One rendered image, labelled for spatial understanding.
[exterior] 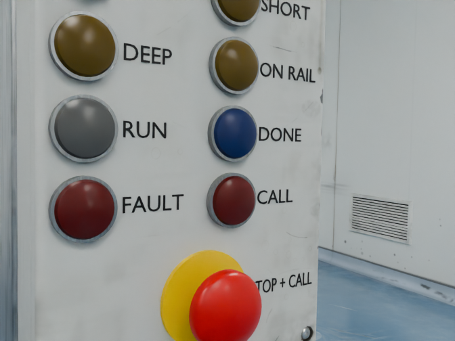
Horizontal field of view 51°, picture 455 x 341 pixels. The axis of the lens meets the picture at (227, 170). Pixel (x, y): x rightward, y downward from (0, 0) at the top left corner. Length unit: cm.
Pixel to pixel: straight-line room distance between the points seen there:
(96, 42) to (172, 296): 13
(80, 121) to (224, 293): 10
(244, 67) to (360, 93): 364
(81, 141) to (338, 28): 400
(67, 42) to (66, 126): 4
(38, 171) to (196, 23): 11
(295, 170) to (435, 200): 314
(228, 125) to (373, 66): 359
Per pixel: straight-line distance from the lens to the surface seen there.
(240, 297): 24
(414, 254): 357
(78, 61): 22
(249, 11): 27
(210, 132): 25
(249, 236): 27
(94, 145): 22
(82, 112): 22
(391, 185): 364
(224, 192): 25
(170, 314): 25
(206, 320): 23
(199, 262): 25
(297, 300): 31
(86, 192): 22
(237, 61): 26
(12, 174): 28
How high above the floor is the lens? 97
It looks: 3 degrees down
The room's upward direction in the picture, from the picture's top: 1 degrees clockwise
